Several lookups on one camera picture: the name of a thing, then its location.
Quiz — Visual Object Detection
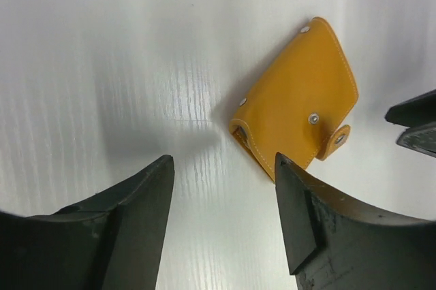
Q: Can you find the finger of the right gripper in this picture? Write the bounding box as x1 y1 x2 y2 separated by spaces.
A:
396 123 436 157
386 89 436 127

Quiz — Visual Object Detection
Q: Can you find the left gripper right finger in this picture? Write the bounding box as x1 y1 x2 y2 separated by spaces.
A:
275 153 435 289

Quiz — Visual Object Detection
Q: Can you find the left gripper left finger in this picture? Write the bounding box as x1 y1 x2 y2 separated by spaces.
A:
1 155 174 289

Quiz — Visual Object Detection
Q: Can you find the orange leather card holder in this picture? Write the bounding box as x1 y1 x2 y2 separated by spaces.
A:
229 17 358 180

